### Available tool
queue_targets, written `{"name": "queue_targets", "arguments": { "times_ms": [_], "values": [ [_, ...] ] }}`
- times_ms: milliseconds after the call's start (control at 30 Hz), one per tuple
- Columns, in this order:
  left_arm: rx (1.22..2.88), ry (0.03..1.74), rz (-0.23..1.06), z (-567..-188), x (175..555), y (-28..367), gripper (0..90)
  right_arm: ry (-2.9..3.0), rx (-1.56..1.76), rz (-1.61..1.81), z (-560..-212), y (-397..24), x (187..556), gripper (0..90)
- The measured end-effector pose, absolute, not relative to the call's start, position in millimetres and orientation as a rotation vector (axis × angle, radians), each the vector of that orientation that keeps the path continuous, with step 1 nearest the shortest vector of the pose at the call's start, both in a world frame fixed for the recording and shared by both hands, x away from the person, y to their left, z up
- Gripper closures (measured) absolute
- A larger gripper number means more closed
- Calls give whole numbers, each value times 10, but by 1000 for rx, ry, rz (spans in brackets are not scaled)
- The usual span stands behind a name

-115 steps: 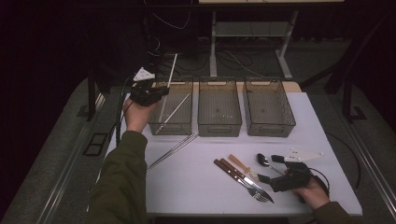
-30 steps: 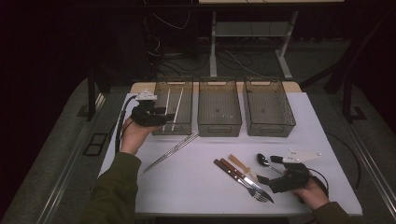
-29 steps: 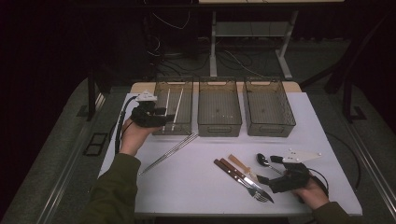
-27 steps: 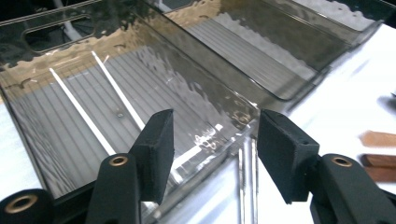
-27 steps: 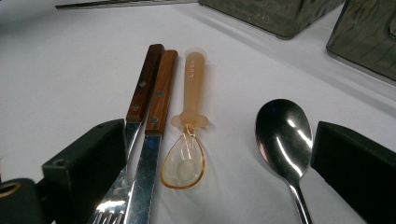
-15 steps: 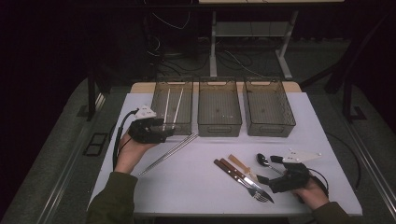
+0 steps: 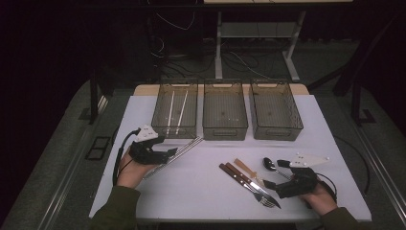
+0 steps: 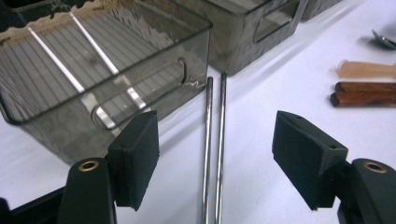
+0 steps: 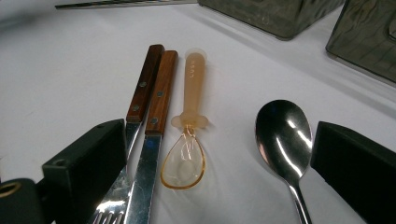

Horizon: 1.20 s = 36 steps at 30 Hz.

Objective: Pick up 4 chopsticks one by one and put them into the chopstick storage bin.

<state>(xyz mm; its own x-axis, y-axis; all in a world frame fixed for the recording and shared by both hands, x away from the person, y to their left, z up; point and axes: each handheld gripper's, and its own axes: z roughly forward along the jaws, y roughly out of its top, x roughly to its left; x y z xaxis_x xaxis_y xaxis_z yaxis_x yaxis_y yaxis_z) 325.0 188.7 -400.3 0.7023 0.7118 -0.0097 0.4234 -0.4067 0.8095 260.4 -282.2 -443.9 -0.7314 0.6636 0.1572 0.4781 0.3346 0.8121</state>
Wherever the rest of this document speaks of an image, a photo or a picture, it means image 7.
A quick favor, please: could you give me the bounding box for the metal floor rail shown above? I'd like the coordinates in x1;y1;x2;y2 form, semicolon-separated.
350;124;406;219
37;95;109;230

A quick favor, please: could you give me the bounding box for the person's left hand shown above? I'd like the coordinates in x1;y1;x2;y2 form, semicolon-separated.
116;151;157;190

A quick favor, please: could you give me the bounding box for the brown transparent plastic bin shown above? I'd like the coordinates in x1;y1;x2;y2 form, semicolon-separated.
150;79;199;140
202;79;249;142
248;79;305;142

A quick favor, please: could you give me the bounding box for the metal spoon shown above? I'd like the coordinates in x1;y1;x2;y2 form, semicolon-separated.
262;156;292;181

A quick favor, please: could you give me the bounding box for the right hand-held gripper cable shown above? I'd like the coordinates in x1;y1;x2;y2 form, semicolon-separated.
315;172;338;202

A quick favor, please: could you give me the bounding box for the person's right hand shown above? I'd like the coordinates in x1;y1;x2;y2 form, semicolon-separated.
298;184;338;217

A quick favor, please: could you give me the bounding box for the thin black floor cable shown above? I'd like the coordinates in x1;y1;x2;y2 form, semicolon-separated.
333;135;372;196

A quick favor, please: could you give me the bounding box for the tangle of floor cables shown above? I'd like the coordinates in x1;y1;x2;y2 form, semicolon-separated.
147;0;276;81

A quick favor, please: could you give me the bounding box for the black floor socket frame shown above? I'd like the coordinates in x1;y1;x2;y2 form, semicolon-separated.
85;136;112;161

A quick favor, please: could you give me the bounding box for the left hand-held gripper cable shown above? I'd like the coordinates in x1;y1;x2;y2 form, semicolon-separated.
112;127;142;186

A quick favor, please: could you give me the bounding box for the wooden-handled knife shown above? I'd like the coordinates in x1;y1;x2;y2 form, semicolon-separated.
225;162;282;210

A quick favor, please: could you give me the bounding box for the wooden-handled fork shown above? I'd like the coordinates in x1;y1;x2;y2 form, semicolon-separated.
218;163;277;209

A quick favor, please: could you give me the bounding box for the white-legged desk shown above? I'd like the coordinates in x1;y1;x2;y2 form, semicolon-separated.
202;0;354;82

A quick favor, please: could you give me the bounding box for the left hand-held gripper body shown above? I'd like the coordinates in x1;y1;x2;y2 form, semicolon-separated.
128;124;170;166

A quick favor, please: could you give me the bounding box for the hand-held gripper cable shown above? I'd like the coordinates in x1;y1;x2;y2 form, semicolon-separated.
315;172;338;202
112;127;142;186

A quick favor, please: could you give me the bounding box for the black metal stand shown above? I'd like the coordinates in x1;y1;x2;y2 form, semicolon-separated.
307;9;406;127
79;63;114;126

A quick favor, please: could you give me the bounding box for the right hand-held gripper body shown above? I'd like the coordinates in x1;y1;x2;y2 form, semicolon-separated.
275;152;330;199

